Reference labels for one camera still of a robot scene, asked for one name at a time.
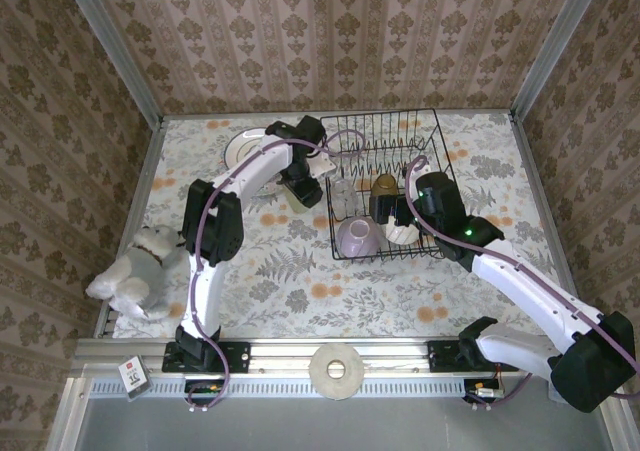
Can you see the black connector box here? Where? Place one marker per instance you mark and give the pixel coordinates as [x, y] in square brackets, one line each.
[480, 396]
[200, 393]

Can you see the aluminium frame post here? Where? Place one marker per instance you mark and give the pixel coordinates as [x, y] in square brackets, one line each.
[115, 46]
[552, 46]

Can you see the white label card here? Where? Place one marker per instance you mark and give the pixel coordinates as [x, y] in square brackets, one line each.
[134, 378]

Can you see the cream ribbed bowl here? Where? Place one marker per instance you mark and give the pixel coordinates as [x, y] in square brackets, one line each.
[402, 235]

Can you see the multicolour patterned plate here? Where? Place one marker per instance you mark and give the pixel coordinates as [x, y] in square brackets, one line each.
[270, 189]

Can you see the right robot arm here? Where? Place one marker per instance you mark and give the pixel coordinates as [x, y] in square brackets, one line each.
[530, 291]

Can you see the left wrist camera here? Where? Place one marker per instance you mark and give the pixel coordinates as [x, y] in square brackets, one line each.
[324, 165]

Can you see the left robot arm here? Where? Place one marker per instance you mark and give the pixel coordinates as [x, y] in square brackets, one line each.
[215, 221]

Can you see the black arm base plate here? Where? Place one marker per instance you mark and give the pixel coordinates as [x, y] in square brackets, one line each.
[240, 356]
[440, 356]

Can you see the aluminium extrusion mounting rail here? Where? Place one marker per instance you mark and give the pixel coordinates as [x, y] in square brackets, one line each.
[280, 356]

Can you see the brown cup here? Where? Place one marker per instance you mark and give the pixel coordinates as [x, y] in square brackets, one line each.
[385, 183]

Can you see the floral table cloth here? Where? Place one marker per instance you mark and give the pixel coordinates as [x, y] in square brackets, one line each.
[350, 281]

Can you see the grey tape roll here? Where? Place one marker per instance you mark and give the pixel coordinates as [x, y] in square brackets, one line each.
[336, 371]

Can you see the clear drinking glass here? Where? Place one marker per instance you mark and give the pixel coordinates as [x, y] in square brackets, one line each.
[345, 198]

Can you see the white plate with characters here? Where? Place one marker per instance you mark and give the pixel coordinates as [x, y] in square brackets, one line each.
[240, 148]

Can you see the lilac bowl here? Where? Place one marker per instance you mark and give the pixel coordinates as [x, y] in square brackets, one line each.
[357, 238]

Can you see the white grey plush toy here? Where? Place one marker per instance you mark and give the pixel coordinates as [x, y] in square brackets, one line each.
[135, 271]

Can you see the aluminium table edge rail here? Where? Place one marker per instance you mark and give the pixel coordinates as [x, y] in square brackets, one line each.
[144, 181]
[534, 181]
[475, 111]

